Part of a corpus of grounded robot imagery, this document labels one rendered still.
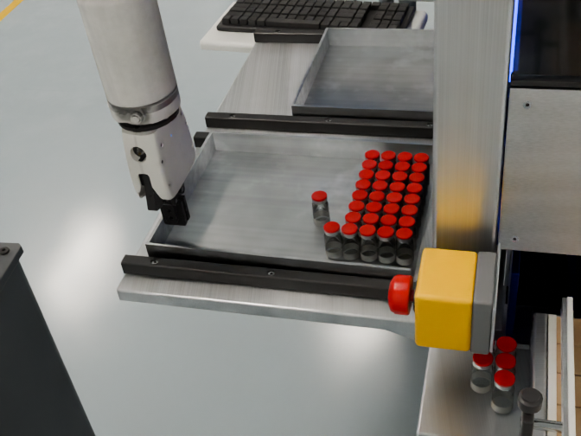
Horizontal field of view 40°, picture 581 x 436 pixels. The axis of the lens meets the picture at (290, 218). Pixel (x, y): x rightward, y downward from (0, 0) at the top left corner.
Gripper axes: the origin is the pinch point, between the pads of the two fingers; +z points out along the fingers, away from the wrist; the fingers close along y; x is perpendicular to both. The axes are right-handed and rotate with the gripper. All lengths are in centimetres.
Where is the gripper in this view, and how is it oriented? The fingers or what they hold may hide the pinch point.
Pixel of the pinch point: (174, 209)
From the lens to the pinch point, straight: 107.8
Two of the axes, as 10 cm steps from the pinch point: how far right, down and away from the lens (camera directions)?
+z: 1.2, 7.6, 6.4
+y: 2.4, -6.4, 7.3
